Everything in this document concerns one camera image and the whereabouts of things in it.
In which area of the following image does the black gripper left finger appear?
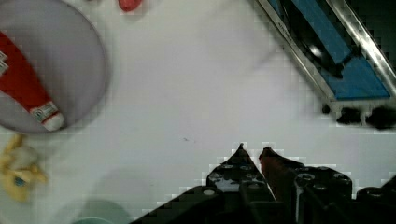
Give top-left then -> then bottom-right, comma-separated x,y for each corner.
130,145 -> 275,224

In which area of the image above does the pale green bowl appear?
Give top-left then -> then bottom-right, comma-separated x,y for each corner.
70,200 -> 131,224

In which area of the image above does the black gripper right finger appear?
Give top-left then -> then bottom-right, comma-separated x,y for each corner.
259,147 -> 396,224

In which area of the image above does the yellow plush banana toy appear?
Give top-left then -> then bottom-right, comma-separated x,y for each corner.
1,133 -> 48,203

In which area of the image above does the pink plush strawberry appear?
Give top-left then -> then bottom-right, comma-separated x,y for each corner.
118,0 -> 143,12

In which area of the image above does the blue oven door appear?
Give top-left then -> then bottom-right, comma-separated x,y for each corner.
257,0 -> 395,110

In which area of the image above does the black oven door handle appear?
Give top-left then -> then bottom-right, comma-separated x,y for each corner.
280,0 -> 361,79

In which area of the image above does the grey round plate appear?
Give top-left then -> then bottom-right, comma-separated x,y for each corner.
0,0 -> 108,129

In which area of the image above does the red plush ketchup bottle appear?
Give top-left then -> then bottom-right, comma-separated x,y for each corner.
0,33 -> 64,132

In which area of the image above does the black toaster oven body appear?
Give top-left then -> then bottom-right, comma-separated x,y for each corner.
342,0 -> 396,130

